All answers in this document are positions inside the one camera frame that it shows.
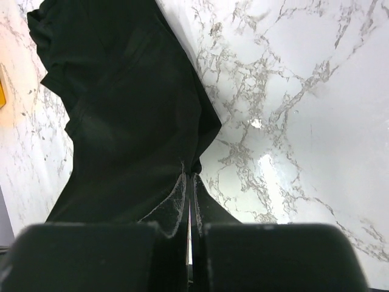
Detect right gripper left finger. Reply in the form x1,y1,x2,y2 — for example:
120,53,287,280
137,173,188,237

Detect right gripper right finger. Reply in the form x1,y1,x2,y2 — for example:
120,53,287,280
190,174,241,236

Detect black t-shirt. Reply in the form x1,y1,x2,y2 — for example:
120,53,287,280
27,1,221,223

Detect yellow plastic bin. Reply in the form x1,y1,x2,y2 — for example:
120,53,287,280
0,64,7,109

